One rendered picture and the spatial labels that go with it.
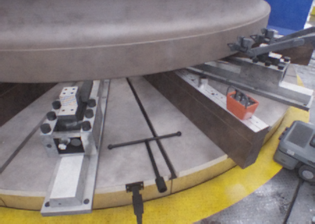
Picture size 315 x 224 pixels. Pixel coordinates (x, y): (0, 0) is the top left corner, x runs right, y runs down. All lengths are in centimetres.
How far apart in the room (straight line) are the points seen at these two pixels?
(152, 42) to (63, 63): 66
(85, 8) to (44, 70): 53
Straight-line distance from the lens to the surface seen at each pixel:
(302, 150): 227
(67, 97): 163
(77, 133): 153
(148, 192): 182
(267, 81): 265
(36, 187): 181
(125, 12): 171
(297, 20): 671
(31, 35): 185
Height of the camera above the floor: 163
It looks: 35 degrees down
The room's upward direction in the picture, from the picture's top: straight up
